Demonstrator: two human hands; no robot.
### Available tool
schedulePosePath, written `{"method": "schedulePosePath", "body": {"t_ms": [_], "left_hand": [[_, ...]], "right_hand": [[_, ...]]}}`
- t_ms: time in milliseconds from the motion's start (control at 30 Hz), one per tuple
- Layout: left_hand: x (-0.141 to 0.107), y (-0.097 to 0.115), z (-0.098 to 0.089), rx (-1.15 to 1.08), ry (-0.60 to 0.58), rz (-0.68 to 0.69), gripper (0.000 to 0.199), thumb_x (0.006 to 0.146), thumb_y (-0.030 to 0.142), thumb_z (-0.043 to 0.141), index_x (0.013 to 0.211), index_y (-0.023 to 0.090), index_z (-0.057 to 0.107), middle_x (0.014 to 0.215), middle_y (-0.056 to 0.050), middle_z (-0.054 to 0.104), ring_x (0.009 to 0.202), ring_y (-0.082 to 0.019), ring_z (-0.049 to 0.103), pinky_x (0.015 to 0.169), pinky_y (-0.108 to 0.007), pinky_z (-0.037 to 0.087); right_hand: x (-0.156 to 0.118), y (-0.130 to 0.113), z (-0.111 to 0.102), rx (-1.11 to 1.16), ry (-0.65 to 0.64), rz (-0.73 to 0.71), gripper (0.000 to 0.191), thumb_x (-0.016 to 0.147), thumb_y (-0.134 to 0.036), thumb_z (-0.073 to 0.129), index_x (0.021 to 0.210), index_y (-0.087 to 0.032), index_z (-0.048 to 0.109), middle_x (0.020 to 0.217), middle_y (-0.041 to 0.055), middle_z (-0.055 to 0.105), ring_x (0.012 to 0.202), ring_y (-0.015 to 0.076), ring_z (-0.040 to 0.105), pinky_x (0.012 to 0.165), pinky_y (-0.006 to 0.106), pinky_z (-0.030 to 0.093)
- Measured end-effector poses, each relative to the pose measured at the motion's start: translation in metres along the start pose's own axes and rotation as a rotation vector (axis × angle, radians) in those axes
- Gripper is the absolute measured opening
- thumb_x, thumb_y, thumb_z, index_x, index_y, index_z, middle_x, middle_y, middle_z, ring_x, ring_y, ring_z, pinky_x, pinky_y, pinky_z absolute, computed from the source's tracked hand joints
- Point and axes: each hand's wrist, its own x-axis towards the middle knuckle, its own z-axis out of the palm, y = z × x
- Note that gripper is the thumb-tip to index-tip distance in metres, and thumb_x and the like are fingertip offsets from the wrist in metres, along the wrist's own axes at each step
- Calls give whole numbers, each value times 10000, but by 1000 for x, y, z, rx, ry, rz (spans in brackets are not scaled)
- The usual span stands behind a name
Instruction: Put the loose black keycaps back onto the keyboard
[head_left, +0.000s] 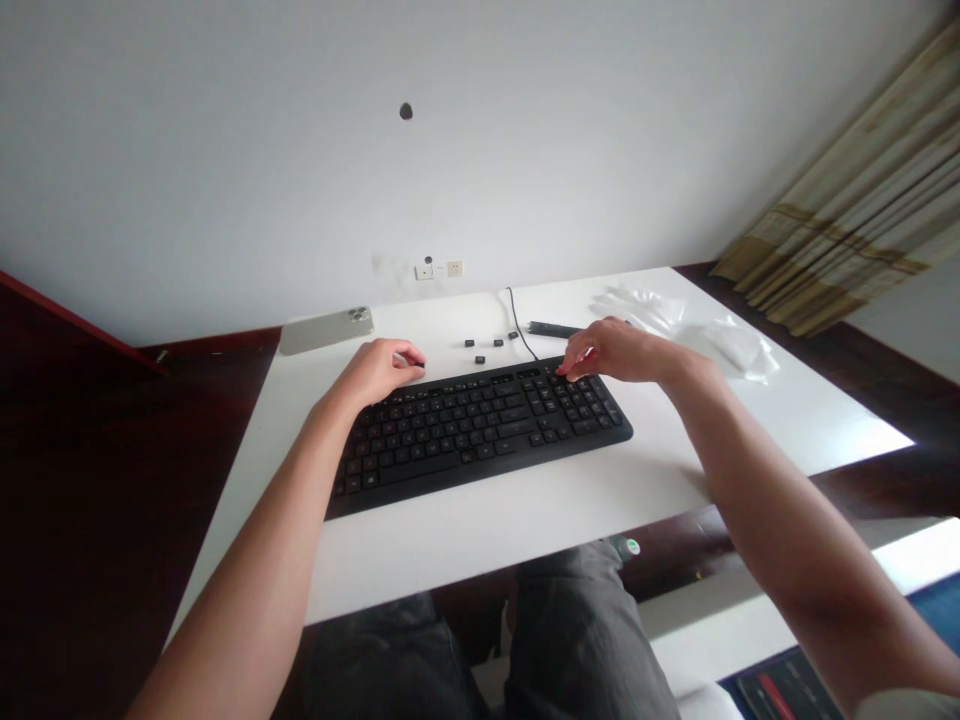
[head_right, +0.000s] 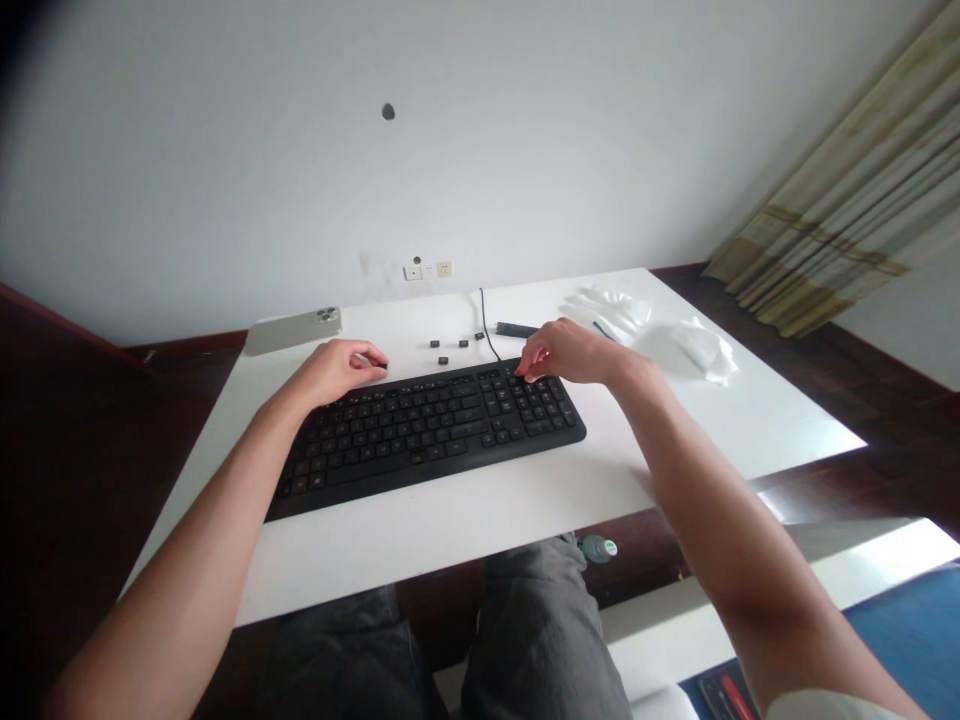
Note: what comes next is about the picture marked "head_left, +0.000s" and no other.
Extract silver smartphone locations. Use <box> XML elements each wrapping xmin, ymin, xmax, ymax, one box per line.
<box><xmin>278</xmin><ymin>305</ymin><xmax>376</xmax><ymax>357</ymax></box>

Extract person's legs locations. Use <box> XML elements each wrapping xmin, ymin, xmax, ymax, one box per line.
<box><xmin>299</xmin><ymin>536</ymin><xmax>685</xmax><ymax>720</ymax></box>

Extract person's left hand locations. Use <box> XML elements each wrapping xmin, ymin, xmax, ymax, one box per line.
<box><xmin>350</xmin><ymin>338</ymin><xmax>430</xmax><ymax>410</ymax></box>

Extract clear plastic bag with white pad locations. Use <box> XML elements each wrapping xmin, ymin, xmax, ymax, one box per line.
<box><xmin>691</xmin><ymin>317</ymin><xmax>779</xmax><ymax>387</ymax></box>

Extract dark red wooden furniture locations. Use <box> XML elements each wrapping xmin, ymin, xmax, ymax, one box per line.
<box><xmin>0</xmin><ymin>268</ymin><xmax>172</xmax><ymax>376</ymax></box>

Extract black computer keyboard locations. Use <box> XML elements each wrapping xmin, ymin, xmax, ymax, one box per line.
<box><xmin>323</xmin><ymin>357</ymin><xmax>635</xmax><ymax>521</ymax></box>

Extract beige striped curtain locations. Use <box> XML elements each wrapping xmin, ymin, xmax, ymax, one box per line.
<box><xmin>710</xmin><ymin>13</ymin><xmax>960</xmax><ymax>340</ymax></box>

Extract white bench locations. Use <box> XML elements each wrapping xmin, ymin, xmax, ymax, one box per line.
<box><xmin>643</xmin><ymin>515</ymin><xmax>960</xmax><ymax>720</ymax></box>

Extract person's right hand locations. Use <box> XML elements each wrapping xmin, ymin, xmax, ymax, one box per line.
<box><xmin>558</xmin><ymin>316</ymin><xmax>681</xmax><ymax>386</ymax></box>

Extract blue cloth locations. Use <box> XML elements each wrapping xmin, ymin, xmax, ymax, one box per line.
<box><xmin>908</xmin><ymin>575</ymin><xmax>960</xmax><ymax>655</ymax></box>

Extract black keyboard cable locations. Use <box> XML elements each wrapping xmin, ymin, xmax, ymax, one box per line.
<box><xmin>497</xmin><ymin>286</ymin><xmax>543</xmax><ymax>367</ymax></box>

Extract clear crumpled plastic bag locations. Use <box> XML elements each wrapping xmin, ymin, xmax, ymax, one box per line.
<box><xmin>589</xmin><ymin>282</ymin><xmax>689</xmax><ymax>337</ymax></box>

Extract dark tool case with red tool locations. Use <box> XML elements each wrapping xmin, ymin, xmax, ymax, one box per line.
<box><xmin>730</xmin><ymin>647</ymin><xmax>853</xmax><ymax>720</ymax></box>

